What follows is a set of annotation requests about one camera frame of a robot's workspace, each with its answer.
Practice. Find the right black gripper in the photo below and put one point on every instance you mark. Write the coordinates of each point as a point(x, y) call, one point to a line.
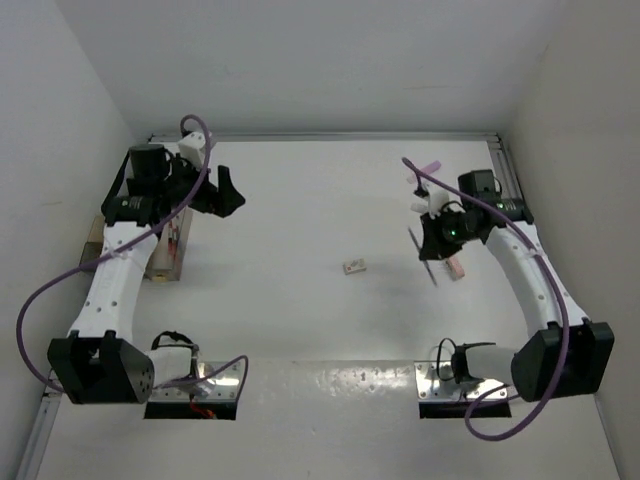
point(433, 248)

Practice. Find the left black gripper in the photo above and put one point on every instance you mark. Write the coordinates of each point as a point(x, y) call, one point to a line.
point(222, 202)

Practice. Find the pink eraser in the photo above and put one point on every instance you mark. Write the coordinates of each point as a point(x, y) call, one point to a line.
point(455, 269)

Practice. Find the white staples box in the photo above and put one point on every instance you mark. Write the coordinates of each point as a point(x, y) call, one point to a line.
point(354, 266)

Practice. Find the orange capped white tube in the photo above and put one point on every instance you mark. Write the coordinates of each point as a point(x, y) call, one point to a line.
point(420, 208)

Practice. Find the red pen with clear cap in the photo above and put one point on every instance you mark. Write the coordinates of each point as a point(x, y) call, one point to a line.
point(173, 234)

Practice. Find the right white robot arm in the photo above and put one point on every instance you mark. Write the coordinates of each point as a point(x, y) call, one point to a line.
point(561, 337)

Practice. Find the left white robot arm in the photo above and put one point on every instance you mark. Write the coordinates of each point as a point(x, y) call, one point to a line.
point(97, 362)

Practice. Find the clear compartment organizer box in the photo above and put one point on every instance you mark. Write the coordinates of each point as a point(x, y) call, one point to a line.
point(161, 267)

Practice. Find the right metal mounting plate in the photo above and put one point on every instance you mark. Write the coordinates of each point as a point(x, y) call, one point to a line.
point(436, 386)

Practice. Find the metal mounting plate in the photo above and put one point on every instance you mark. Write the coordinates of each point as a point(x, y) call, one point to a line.
point(222, 388)
point(436, 386)

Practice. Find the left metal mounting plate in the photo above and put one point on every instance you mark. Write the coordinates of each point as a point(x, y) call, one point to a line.
point(222, 388)

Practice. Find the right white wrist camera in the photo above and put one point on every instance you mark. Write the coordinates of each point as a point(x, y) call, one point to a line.
point(434, 196)

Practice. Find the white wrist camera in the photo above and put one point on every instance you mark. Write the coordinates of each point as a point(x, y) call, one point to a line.
point(193, 148)
point(434, 196)

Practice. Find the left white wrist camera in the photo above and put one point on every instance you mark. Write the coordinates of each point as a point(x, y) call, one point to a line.
point(193, 148)

